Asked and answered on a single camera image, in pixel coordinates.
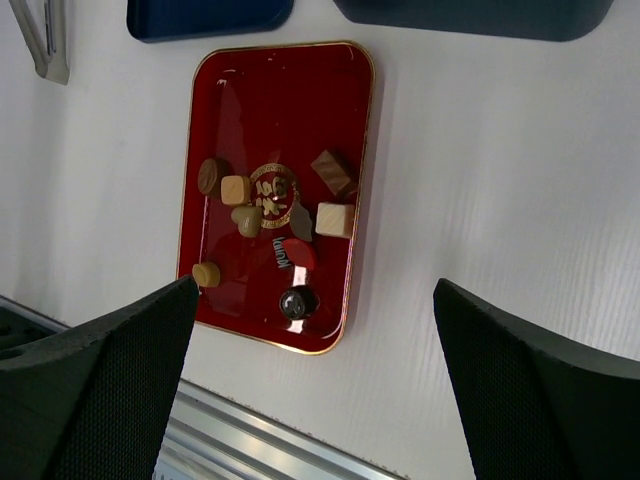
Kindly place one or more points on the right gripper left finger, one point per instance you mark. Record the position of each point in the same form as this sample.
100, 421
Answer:
92, 401

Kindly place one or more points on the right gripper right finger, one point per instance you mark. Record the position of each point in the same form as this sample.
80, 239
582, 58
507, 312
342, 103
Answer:
535, 404

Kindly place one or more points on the metal serving tongs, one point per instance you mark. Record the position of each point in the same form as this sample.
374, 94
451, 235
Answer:
49, 53

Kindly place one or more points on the tan round chocolate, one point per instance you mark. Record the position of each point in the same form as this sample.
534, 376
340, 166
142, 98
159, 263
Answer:
206, 274

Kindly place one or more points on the dark round chocolate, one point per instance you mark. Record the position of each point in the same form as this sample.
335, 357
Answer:
298, 302

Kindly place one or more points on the dark striped chocolate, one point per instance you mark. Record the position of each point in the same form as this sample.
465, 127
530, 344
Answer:
281, 257

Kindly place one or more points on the caramel square chocolate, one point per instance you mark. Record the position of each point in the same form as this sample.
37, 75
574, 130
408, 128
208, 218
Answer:
235, 190

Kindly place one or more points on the red heart chocolate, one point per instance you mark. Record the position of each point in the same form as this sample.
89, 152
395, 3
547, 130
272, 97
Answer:
300, 253

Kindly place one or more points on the brown round chocolate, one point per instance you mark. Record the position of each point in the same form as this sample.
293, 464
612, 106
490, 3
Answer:
210, 175

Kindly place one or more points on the white square chocolate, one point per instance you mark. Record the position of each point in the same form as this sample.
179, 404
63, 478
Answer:
335, 220

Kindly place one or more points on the brown triangular chocolate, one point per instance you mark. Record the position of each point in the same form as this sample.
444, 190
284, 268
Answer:
300, 222

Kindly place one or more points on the milk brown rectangular chocolate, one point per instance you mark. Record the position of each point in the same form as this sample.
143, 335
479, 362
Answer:
335, 174

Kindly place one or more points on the blue chocolate tin box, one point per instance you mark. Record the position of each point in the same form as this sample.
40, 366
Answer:
546, 20

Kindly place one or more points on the red lacquer tray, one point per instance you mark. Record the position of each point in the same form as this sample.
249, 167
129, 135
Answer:
270, 111

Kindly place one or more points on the blue tin lid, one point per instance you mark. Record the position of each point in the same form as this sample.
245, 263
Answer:
153, 21

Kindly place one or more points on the aluminium front rail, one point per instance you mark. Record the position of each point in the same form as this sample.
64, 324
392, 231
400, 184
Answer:
210, 437

